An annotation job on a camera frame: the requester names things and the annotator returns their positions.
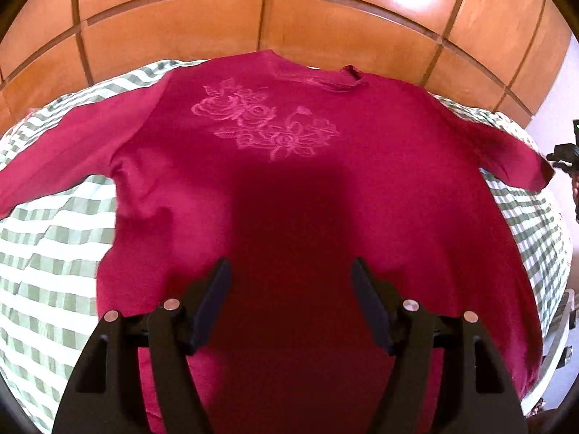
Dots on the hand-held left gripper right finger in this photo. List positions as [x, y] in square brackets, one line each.
[373, 304]

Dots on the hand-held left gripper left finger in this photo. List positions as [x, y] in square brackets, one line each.
[211, 299]

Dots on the red shirt with floral embroidery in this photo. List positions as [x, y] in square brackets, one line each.
[316, 181]

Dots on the green checked bed sheet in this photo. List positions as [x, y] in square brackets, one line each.
[49, 280]

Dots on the wooden panelled wardrobe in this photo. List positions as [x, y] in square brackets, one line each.
[190, 22]

